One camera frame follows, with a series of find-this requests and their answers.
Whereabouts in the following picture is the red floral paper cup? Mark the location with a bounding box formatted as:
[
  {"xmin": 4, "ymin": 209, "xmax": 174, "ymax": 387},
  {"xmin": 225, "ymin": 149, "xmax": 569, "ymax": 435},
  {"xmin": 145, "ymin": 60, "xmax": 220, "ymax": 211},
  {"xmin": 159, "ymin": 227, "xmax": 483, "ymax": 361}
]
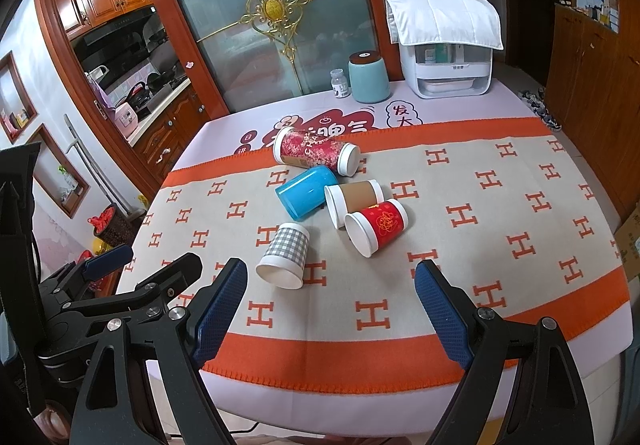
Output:
[{"xmin": 272, "ymin": 126, "xmax": 360, "ymax": 177}]

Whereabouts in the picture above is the blue plastic cup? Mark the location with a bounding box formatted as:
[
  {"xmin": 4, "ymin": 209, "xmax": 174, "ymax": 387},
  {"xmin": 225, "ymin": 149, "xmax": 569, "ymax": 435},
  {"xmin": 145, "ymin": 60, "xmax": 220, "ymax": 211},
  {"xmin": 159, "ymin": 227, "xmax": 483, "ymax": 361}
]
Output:
[{"xmin": 276, "ymin": 165, "xmax": 338, "ymax": 220}]

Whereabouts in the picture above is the white countertop appliance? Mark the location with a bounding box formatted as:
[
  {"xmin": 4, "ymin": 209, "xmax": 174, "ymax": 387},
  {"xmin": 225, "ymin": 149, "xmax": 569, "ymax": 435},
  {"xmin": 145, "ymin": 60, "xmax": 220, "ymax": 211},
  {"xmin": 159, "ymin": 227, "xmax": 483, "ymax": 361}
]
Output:
[{"xmin": 399, "ymin": 44, "xmax": 494, "ymax": 99}]

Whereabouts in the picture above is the red gold paper cup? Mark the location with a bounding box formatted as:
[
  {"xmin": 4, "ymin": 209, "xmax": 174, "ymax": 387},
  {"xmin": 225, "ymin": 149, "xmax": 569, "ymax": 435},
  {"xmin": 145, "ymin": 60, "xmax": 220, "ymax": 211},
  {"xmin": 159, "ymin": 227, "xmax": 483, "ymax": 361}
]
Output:
[{"xmin": 345, "ymin": 199, "xmax": 409, "ymax": 259}]

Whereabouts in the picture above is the pink printed table cover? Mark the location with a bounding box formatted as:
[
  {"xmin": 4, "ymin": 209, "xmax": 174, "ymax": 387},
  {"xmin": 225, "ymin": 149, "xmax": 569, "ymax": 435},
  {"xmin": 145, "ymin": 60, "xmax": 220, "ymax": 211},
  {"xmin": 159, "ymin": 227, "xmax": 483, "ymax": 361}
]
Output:
[{"xmin": 115, "ymin": 77, "xmax": 635, "ymax": 438}]

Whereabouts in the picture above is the brown kraft paper cup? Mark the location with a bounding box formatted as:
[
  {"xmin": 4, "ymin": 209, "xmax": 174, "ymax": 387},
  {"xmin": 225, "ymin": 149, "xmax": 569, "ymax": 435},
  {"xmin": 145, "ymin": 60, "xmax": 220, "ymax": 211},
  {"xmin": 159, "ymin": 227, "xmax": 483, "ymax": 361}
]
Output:
[{"xmin": 324, "ymin": 179, "xmax": 384, "ymax": 229}]

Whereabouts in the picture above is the orange beige H-pattern blanket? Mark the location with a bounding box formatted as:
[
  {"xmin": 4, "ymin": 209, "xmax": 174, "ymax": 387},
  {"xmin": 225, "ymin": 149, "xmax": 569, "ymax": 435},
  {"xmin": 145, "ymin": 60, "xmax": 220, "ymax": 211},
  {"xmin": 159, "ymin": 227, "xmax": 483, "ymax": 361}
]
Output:
[{"xmin": 115, "ymin": 116, "xmax": 634, "ymax": 395}]

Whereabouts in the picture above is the white folded cloth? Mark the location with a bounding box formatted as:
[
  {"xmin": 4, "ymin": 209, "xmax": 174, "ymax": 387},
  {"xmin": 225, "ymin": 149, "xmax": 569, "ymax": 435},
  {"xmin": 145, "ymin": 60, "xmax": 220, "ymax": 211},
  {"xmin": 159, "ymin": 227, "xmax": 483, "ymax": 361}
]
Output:
[{"xmin": 385, "ymin": 0, "xmax": 503, "ymax": 50}]

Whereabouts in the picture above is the red decoration basket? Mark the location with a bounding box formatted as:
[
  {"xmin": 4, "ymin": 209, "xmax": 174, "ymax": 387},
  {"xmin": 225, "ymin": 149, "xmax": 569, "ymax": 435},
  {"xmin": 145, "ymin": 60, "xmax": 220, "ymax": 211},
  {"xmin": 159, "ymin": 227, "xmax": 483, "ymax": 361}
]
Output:
[{"xmin": 87, "ymin": 203, "xmax": 136, "ymax": 247}]

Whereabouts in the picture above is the glass door gold ornament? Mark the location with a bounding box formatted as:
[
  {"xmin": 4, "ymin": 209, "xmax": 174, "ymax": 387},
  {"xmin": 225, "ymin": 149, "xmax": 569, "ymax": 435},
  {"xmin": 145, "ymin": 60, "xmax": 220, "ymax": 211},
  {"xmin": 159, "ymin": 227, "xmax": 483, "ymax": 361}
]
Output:
[{"xmin": 150, "ymin": 0, "xmax": 379, "ymax": 114}]

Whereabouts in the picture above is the small white pill bottle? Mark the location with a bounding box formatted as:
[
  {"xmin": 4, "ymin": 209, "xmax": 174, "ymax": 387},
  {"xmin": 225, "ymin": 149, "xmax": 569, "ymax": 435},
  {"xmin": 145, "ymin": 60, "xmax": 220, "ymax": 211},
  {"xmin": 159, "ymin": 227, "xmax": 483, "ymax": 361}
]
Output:
[{"xmin": 330, "ymin": 68, "xmax": 350, "ymax": 98}]

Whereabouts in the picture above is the pink small kitchen appliance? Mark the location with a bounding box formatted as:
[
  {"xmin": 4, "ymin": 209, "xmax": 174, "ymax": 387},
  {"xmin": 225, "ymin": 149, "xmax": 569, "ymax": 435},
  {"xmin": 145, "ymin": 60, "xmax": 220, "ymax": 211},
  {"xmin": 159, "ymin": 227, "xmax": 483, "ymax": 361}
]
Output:
[{"xmin": 114, "ymin": 101, "xmax": 138, "ymax": 138}]

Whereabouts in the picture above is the grey checked paper cup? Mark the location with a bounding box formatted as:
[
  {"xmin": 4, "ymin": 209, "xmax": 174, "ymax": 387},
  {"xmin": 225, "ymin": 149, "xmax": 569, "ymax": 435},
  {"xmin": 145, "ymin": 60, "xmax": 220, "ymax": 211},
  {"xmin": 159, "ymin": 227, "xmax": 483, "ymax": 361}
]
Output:
[{"xmin": 255, "ymin": 223, "xmax": 310, "ymax": 290}]

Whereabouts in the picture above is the teal ceramic canister brown lid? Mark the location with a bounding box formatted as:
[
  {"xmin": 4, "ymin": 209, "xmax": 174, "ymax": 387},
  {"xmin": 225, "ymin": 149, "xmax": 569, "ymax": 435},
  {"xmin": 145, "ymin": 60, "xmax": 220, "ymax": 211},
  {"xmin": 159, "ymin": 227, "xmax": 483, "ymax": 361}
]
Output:
[{"xmin": 348, "ymin": 50, "xmax": 390, "ymax": 105}]

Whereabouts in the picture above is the wooden shelf cabinet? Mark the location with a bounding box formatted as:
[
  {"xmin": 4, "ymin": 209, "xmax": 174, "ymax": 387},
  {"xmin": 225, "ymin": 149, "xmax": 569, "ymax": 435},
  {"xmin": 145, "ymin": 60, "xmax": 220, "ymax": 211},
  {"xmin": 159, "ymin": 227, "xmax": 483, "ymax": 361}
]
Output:
[{"xmin": 546, "ymin": 0, "xmax": 639, "ymax": 217}]

